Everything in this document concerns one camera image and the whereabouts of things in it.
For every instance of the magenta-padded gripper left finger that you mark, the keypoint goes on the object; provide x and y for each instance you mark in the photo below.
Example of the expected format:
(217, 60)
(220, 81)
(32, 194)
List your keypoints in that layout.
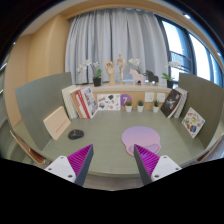
(80, 161)

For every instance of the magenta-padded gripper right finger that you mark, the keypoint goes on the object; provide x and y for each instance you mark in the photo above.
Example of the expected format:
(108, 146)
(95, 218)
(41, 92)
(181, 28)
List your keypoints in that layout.
(148, 161)

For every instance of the black computer mouse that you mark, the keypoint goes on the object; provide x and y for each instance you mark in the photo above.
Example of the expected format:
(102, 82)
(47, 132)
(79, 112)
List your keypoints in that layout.
(76, 134)

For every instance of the purple mouse pad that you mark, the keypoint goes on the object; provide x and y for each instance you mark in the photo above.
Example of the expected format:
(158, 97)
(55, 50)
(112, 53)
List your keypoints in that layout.
(140, 136)

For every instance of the beige book with red text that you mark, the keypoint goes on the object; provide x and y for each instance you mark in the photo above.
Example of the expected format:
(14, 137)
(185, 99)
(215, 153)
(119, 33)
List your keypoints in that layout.
(56, 123)

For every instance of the small potted green plant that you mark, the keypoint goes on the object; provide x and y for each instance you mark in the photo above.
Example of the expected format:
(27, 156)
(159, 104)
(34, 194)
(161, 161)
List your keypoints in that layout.
(140, 107)
(128, 107)
(156, 108)

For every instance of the colourful sticker card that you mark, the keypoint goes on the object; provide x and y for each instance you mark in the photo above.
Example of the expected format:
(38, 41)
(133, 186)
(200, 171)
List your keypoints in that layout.
(193, 122)

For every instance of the white book with photo cover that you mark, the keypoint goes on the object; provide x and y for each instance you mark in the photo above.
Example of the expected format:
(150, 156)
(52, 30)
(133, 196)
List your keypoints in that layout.
(90, 100)

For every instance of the black cover book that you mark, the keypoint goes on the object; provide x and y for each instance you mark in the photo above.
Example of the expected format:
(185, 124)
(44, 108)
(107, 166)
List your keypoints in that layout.
(171, 103)

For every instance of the thick white book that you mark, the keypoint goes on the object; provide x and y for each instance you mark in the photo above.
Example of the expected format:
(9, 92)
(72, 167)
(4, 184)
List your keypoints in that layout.
(67, 100)

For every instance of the white sticker poster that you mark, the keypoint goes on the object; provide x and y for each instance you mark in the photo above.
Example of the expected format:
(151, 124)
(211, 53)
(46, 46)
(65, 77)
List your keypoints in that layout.
(108, 102)

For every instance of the round purple number sign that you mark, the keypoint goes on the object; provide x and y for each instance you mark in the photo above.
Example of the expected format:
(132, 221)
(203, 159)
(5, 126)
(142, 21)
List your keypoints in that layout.
(125, 97)

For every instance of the grey-green desk partition panel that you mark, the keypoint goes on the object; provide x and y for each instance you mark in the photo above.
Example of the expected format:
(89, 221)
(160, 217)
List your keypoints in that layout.
(40, 96)
(203, 96)

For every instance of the white orchid in black pot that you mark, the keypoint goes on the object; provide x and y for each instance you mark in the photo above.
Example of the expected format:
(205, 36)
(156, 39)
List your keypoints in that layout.
(170, 82)
(97, 81)
(135, 62)

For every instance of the black wooden horse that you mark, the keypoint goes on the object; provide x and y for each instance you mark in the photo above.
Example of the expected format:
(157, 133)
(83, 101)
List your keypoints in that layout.
(152, 76)

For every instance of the pink wooden horse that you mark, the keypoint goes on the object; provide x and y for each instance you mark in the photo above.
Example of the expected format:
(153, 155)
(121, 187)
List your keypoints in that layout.
(136, 77)

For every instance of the wooden hand model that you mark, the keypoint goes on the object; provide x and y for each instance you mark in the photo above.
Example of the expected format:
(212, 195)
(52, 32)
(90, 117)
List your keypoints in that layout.
(110, 71)

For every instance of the wooden artist mannequin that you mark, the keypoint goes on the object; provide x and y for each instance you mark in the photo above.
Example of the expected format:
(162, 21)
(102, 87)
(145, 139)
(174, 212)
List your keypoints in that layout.
(121, 65)

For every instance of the dark framed window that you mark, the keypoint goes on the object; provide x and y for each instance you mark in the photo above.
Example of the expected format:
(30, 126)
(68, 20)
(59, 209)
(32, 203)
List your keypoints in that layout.
(196, 56)

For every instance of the ceiling light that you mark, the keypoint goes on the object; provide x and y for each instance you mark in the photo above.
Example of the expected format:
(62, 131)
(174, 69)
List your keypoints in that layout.
(186, 16)

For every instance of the white wall socket plate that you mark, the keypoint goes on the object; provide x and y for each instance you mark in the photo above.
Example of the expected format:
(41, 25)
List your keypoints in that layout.
(149, 97)
(161, 97)

